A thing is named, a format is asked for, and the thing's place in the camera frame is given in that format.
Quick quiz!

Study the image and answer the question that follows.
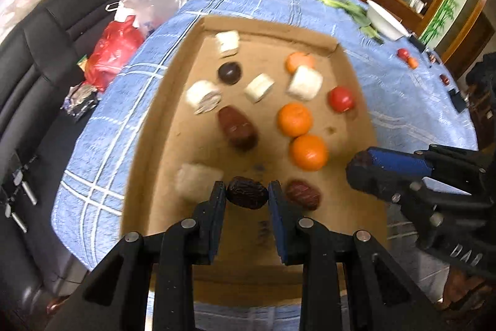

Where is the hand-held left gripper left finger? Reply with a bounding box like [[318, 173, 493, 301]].
[[44, 181, 228, 331]]

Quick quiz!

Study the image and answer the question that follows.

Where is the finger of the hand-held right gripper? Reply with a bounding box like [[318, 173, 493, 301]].
[[366, 146, 434, 177], [364, 168, 425, 204]]

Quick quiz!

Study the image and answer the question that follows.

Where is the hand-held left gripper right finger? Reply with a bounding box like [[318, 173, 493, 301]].
[[268, 180, 440, 331]]

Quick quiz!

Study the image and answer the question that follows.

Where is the dark wrinkled date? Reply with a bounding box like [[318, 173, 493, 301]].
[[226, 177, 269, 209]]

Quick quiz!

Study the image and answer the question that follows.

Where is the white pastry roll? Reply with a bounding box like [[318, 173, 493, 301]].
[[214, 30, 241, 57], [287, 66, 324, 101], [244, 73, 276, 104], [174, 162, 224, 203], [186, 80, 223, 115]]

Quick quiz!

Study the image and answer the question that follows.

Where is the shallow cardboard box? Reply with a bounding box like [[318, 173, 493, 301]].
[[120, 15, 388, 306]]

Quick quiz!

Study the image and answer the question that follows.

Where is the large red date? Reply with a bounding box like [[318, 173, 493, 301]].
[[217, 105, 258, 151]]

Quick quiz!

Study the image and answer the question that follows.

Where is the small orange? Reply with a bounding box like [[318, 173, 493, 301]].
[[286, 52, 315, 74]]

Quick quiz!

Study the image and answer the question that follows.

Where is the dark round date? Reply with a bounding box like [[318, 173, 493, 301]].
[[218, 61, 243, 85]]

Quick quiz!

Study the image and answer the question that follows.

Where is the black power adapter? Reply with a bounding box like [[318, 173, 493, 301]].
[[449, 88, 469, 114]]

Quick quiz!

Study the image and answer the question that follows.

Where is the white bowl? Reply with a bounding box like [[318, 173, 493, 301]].
[[366, 0, 409, 42]]

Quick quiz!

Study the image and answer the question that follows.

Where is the green bok choy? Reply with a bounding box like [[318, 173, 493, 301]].
[[316, 0, 384, 45]]

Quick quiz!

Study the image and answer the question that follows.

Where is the blue checked tablecloth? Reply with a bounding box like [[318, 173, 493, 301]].
[[50, 0, 479, 331]]

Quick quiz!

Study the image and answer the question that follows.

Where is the shiny snack packet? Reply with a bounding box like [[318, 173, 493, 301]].
[[62, 82, 100, 121]]

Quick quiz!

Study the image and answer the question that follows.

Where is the red plastic bag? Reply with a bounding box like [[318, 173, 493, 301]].
[[84, 16, 145, 93]]

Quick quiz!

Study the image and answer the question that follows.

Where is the bunch of keys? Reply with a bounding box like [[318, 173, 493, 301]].
[[0, 153, 41, 235]]

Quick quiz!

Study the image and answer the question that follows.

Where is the clear plastic bag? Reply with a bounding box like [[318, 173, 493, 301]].
[[105, 0, 179, 39]]

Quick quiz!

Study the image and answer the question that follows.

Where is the black leather sofa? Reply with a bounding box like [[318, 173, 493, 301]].
[[0, 0, 191, 331]]

